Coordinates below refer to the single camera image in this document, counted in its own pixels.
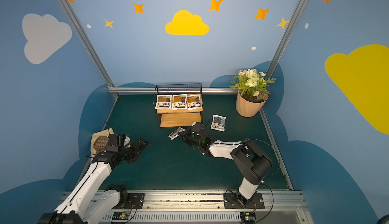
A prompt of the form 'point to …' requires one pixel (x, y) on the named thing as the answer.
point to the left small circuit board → (121, 216)
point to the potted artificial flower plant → (253, 92)
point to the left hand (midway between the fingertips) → (145, 146)
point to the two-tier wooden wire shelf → (179, 118)
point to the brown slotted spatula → (101, 144)
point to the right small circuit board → (248, 217)
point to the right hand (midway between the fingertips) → (177, 131)
